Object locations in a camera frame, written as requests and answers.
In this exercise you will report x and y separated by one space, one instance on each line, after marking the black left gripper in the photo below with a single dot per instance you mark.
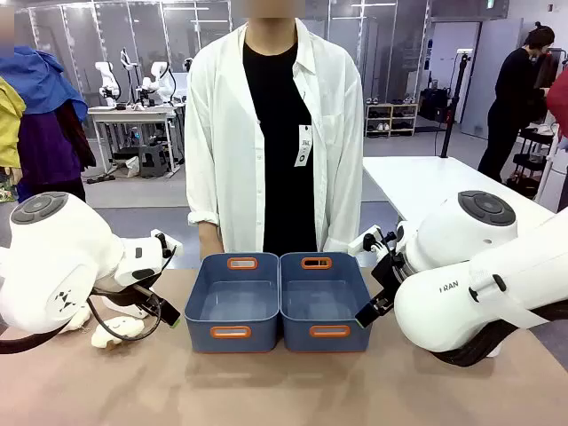
142 298

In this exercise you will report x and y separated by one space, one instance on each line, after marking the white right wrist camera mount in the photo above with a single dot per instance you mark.
361 242

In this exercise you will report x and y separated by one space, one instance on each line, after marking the black equipment case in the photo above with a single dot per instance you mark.
435 104

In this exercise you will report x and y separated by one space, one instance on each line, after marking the black utility cart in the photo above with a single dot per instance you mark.
532 155

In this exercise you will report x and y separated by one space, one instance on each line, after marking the person's right forearm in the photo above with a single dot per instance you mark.
210 242

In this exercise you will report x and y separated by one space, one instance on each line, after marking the yellow garment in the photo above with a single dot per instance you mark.
9 128

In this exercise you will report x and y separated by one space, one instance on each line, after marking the white side table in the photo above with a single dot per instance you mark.
421 186

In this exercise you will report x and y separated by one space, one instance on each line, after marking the blue cloth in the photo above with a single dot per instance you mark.
40 80

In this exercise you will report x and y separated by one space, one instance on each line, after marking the red garment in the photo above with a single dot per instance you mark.
560 102

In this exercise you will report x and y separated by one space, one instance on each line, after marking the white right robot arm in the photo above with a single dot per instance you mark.
457 284

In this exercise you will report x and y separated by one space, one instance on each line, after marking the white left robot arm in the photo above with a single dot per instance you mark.
53 248

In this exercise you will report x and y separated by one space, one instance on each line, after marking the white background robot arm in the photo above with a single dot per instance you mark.
108 82
162 80

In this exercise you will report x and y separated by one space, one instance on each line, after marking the white name badge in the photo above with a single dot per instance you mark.
304 146

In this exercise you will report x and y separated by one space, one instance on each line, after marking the black step stool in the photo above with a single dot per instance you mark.
153 160

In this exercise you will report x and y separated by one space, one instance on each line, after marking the wooden shoe rack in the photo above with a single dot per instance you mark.
390 120

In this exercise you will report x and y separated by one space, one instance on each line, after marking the black tripod stand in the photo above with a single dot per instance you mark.
455 106

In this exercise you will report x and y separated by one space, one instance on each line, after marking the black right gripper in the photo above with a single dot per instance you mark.
388 275

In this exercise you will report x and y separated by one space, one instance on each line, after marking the person in black clothes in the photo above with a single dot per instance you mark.
515 102

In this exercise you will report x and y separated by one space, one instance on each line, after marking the white background desk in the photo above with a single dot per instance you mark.
133 113

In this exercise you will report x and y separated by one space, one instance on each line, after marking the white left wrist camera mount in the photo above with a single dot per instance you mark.
171 243

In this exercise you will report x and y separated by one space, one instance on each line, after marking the purple garment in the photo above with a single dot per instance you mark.
44 151

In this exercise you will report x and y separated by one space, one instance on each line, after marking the person in white coat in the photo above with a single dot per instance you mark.
217 133

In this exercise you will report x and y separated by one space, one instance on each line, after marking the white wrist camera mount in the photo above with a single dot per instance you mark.
361 242
171 243

